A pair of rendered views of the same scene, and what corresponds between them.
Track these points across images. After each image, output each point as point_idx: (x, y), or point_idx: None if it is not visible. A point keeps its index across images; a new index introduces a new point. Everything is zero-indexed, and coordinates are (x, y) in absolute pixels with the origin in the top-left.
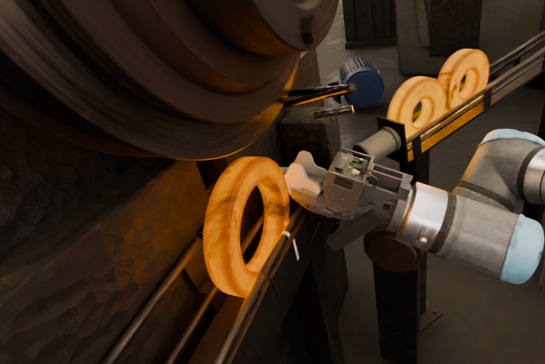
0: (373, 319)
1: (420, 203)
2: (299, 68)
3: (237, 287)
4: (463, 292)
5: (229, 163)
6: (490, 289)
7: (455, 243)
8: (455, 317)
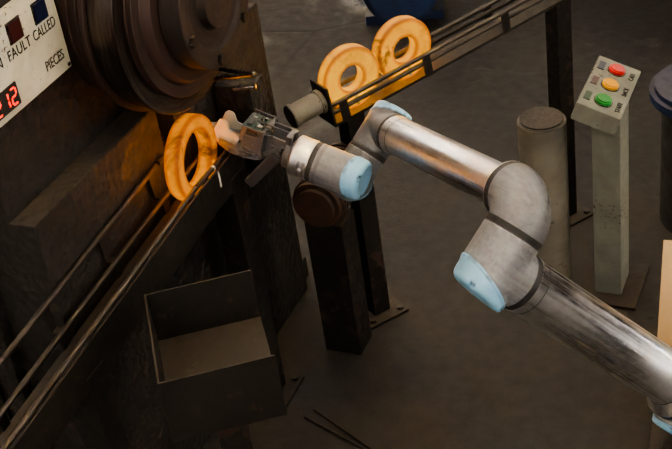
0: None
1: (297, 147)
2: None
3: (181, 187)
4: (441, 290)
5: (174, 117)
6: None
7: (315, 171)
8: (421, 312)
